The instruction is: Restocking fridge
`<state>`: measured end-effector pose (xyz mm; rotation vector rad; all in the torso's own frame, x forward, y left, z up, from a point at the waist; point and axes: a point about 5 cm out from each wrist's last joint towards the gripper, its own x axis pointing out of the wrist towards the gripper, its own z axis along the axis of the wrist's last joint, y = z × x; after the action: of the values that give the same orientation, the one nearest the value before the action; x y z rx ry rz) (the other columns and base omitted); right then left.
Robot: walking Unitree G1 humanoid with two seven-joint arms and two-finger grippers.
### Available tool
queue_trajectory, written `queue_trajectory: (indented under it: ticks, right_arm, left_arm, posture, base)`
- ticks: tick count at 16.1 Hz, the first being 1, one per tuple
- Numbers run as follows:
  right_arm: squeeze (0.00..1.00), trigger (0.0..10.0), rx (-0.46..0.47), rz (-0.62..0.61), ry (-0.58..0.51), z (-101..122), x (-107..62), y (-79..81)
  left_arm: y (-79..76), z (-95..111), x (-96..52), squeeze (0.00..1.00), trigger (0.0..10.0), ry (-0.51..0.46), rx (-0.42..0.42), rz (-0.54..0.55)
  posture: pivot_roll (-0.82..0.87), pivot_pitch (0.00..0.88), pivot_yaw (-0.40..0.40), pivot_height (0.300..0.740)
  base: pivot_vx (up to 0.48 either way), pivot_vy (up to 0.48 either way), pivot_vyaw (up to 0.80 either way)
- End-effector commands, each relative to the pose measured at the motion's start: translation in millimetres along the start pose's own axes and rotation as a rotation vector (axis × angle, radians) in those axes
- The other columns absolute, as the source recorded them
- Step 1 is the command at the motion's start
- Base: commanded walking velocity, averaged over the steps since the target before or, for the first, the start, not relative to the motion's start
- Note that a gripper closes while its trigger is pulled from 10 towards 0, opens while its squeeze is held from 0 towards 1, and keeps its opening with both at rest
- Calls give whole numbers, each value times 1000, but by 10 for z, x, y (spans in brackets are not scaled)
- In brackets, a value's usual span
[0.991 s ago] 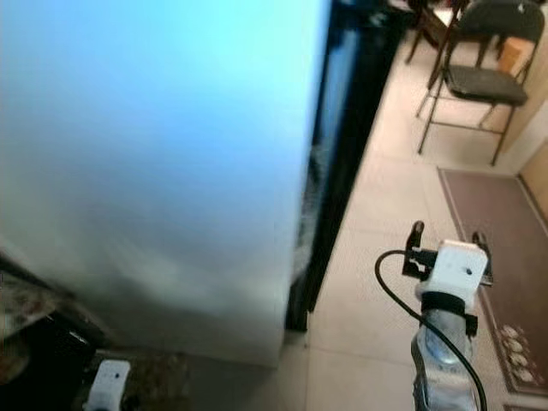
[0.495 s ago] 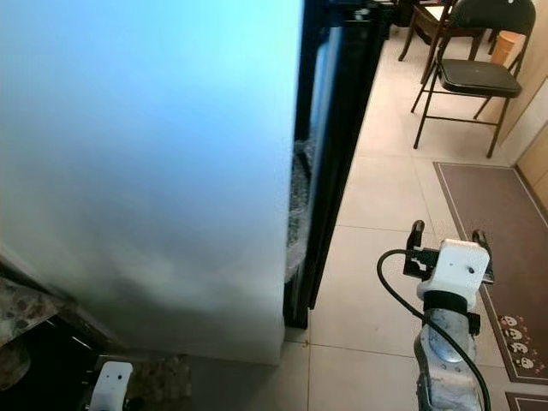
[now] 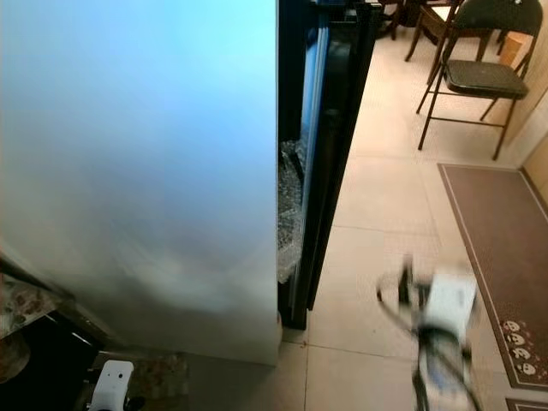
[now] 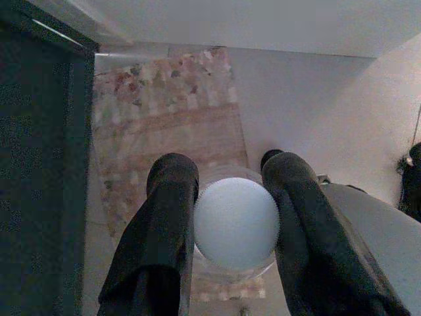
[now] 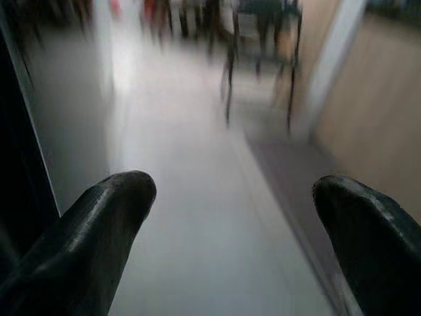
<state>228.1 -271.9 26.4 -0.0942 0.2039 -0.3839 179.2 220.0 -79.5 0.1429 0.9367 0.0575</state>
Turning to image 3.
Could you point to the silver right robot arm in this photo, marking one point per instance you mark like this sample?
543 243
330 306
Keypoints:
445 377

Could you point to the white fridge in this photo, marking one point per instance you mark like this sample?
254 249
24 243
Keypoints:
137 171

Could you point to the black fridge door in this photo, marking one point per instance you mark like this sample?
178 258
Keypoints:
334 128

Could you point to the floral patterned cloth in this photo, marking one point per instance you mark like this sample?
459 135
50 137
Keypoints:
26 312

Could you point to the clear bubble wrap sheet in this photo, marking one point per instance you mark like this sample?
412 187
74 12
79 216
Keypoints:
291 214

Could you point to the dark wooden chair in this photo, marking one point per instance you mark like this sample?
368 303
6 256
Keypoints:
419 21

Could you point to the black folding chair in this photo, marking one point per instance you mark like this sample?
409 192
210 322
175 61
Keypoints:
484 79

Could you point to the brown mat with paw prints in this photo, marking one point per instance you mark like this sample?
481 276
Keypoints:
505 240

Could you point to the brown cardboard box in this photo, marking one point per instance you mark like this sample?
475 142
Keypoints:
518 50

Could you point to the brown bordered door mat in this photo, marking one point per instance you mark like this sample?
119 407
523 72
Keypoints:
531 405

